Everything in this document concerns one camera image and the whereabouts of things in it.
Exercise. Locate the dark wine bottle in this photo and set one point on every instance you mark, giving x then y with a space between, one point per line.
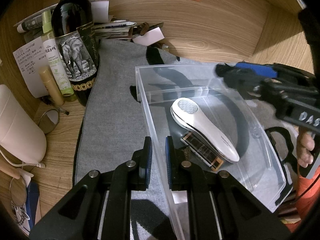
72 17

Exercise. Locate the pile of papers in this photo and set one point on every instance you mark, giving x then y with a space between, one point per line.
112 27

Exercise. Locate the blue booklet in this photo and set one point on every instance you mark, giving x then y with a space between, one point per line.
33 205

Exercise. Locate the white handwritten note sheet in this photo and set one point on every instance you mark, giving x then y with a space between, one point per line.
27 60

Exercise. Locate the person's right hand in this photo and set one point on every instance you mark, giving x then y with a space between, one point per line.
306 150

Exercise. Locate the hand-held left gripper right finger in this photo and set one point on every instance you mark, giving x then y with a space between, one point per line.
169 160

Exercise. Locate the green white spray bottle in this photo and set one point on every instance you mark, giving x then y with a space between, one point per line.
53 62

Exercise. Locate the clear plastic storage box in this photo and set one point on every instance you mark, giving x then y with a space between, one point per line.
250 170

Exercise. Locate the brown black rectangular lighter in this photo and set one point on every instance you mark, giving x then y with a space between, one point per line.
200 150

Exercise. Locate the white green squeeze tube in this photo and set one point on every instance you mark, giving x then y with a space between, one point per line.
27 25

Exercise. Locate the small white box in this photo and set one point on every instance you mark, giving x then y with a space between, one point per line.
150 36

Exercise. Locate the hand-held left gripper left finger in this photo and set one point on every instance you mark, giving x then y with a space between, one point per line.
148 155

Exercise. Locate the yellow lip balm tube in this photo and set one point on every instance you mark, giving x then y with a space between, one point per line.
50 85

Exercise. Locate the thin makeup brush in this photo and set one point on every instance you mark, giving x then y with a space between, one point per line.
62 110

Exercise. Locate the orange garment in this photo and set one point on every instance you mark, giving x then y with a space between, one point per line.
306 197

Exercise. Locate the white handheld massager device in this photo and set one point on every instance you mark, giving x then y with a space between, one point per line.
200 125

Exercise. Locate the small round mirror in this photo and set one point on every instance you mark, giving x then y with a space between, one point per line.
46 123

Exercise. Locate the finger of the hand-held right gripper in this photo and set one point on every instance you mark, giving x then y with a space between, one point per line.
255 68
235 78

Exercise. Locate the grey mat with black letters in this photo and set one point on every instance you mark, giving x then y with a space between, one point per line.
115 80

